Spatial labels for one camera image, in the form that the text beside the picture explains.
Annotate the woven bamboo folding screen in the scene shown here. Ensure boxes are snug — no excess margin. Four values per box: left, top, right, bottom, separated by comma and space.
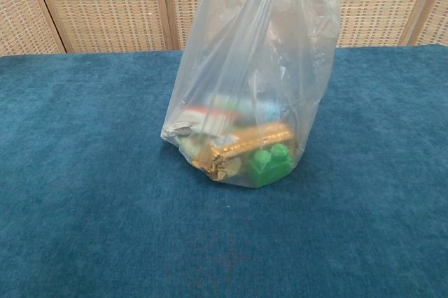
0, 0, 448, 56

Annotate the green toy brick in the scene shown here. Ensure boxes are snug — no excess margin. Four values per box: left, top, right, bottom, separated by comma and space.
248, 143, 293, 187

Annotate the clear plastic bag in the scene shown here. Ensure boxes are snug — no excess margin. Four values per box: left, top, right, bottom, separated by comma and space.
160, 0, 347, 190

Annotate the blue carpet mat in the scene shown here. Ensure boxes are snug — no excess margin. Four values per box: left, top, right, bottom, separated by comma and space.
0, 44, 448, 298

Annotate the orange snack packet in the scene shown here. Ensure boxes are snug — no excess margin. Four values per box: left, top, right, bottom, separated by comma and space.
181, 105, 239, 119

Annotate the gold foil snack packet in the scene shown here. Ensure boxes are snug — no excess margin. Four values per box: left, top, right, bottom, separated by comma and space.
192, 121, 295, 182

